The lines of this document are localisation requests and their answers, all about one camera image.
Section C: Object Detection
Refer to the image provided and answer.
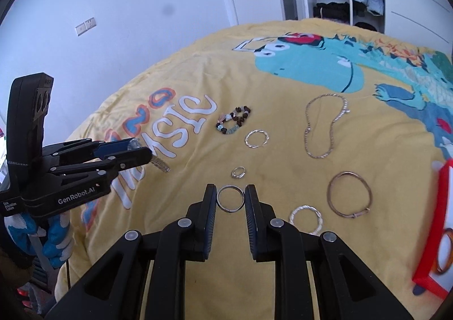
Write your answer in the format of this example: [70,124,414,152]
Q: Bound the twisted silver bangle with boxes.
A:
[244,129,270,149]

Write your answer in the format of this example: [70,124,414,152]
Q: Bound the textured silver bangle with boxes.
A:
[289,204,323,235]

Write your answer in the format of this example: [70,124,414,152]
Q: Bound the silver chain necklace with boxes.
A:
[304,93,351,159]

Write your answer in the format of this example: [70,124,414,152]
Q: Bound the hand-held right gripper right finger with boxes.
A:
[245,184,414,320]

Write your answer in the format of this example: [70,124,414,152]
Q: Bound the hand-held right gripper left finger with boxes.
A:
[44,184,217,320]

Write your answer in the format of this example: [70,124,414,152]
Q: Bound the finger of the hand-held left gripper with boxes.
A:
[50,148,153,179]
[42,138,140,165]

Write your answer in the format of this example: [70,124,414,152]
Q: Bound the silver mesh bracelet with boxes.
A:
[129,139,171,174]

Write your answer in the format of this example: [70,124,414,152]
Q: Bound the person's left hand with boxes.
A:
[3,212,73,270]

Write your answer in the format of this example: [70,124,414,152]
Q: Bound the beaded bracelet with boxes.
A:
[215,106,251,136]

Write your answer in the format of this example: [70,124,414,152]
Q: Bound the thin gold bangle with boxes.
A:
[326,171,373,218]

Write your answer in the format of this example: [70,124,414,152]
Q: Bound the smooth silver bangle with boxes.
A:
[217,184,245,214]

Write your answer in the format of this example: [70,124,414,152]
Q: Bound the folded dark clothes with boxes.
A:
[313,2,351,20]

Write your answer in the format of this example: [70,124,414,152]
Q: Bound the amber bangle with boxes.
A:
[435,230,453,275]

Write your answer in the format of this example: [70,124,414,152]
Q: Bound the red jewelry box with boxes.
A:
[412,159,453,299]

